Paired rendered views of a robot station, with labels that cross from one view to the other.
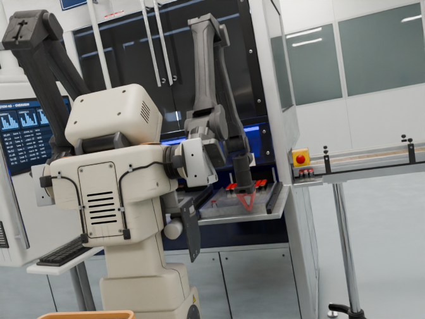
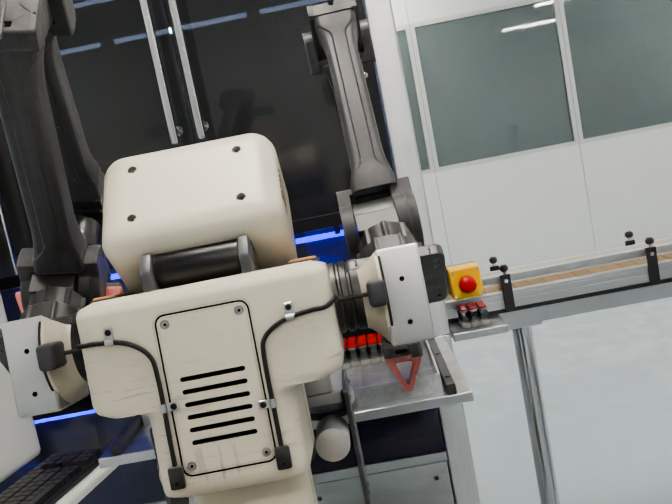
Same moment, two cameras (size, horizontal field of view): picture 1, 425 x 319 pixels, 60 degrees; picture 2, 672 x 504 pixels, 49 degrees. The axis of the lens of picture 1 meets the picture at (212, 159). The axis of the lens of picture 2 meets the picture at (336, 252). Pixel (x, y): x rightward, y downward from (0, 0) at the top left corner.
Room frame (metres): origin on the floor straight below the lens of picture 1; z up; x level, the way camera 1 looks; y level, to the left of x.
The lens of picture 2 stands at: (0.07, 0.33, 1.35)
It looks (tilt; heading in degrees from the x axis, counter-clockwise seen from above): 7 degrees down; 344
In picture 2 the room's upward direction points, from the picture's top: 11 degrees counter-clockwise
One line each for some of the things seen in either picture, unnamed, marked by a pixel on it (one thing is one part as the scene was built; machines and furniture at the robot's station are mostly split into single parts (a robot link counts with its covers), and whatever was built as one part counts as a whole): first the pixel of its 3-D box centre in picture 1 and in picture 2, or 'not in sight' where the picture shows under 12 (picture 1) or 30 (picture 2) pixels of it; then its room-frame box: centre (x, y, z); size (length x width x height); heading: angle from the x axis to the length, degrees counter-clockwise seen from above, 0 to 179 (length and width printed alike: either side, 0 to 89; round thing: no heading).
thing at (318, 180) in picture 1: (308, 180); (476, 326); (1.68, -0.43, 0.87); 0.14 x 0.13 x 0.02; 162
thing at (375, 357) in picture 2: (245, 190); (368, 352); (1.59, -0.12, 0.91); 0.18 x 0.02 x 0.05; 71
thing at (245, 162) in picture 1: (241, 162); not in sight; (1.32, -0.10, 1.07); 0.07 x 0.06 x 0.07; 162
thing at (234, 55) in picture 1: (210, 59); (281, 90); (1.73, -0.08, 1.51); 0.43 x 0.01 x 0.59; 72
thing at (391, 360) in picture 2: (247, 197); (404, 364); (1.33, -0.10, 0.94); 0.07 x 0.07 x 0.09; 72
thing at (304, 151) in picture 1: (301, 157); (464, 280); (1.65, -0.40, 1.00); 0.08 x 0.07 x 0.07; 162
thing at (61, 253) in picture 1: (85, 242); (24, 499); (1.56, 0.62, 0.82); 0.40 x 0.14 x 0.02; 151
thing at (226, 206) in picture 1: (241, 197); (370, 368); (1.50, -0.09, 0.90); 0.34 x 0.26 x 0.04; 161
